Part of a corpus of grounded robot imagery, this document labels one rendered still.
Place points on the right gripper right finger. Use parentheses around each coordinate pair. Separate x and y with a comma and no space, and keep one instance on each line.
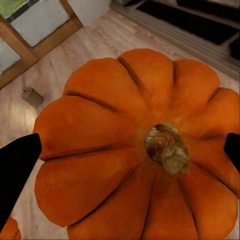
(232,149)

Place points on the wood fireplace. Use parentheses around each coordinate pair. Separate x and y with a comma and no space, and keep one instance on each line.
(206,29)

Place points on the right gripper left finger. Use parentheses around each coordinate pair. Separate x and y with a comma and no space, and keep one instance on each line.
(17,160)

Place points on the door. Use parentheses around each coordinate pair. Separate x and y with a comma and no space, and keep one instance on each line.
(31,29)

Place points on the pillar candle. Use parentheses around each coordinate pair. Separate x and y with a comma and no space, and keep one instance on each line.
(32,97)

